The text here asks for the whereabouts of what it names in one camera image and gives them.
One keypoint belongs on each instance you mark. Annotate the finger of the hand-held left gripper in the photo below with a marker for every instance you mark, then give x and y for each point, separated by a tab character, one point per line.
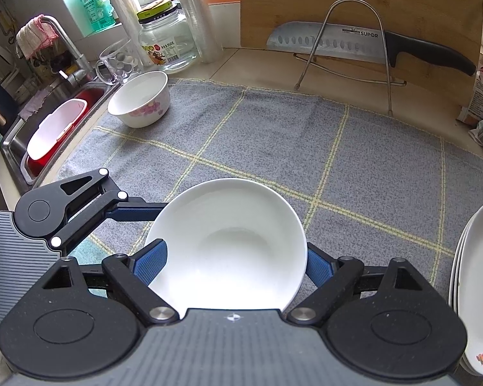
137	212

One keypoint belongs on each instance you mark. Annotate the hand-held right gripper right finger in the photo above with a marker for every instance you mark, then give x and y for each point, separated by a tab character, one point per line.
318	267

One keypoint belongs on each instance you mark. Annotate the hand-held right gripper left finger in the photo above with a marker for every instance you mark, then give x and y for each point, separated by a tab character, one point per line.
151	261

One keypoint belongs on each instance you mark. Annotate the white bowl pink flowers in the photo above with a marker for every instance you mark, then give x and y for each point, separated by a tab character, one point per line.
225	241
139	92

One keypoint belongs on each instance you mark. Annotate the large white fruit-print plate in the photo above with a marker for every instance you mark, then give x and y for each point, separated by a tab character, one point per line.
450	293

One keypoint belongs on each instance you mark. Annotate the stained white fruit-print plate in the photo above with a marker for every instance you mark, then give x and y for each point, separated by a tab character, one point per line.
479	269

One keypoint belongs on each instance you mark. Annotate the stainless steel sink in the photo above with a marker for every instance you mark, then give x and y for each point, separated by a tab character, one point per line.
14	144

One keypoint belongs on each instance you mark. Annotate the white drain basket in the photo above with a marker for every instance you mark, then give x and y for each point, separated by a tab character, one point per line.
56	128

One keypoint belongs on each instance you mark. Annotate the red plastic basin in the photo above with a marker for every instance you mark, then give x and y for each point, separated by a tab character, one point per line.
92	94

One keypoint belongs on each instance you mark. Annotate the grey checked dish mat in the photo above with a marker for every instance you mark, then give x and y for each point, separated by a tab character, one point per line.
265	136

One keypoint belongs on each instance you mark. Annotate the clear glass mug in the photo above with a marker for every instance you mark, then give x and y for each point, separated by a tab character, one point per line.
118	66

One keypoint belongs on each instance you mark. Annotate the glass jar yellow-green lid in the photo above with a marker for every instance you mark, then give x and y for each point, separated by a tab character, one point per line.
165	48

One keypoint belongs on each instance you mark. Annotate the metal faucet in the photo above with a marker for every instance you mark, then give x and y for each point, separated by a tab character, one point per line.
70	46

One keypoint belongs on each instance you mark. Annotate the white plastic bag roll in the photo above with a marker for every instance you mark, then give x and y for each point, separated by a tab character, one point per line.
124	12

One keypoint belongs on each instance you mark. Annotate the pink white rag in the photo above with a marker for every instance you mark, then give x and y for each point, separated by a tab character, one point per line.
34	36

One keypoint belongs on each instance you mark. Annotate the green dish soap bottle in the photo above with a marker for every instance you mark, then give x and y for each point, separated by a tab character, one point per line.
94	8

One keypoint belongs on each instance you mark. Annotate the red white food packet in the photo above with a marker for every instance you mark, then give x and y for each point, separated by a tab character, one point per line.
481	88

